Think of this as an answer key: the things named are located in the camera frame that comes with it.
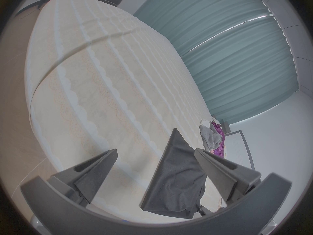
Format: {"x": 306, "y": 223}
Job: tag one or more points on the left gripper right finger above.
{"x": 220, "y": 177}

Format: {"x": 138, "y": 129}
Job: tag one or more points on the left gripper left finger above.
{"x": 95, "y": 175}

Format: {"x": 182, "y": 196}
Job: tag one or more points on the black T-shirt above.
{"x": 176, "y": 180}

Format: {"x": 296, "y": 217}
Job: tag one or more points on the bed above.
{"x": 97, "y": 82}

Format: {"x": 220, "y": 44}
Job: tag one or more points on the grey knit garment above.
{"x": 210, "y": 138}

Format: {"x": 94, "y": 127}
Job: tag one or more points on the white garment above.
{"x": 206, "y": 122}

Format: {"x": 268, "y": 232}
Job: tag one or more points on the blue-green curtain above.
{"x": 244, "y": 77}
{"x": 195, "y": 13}

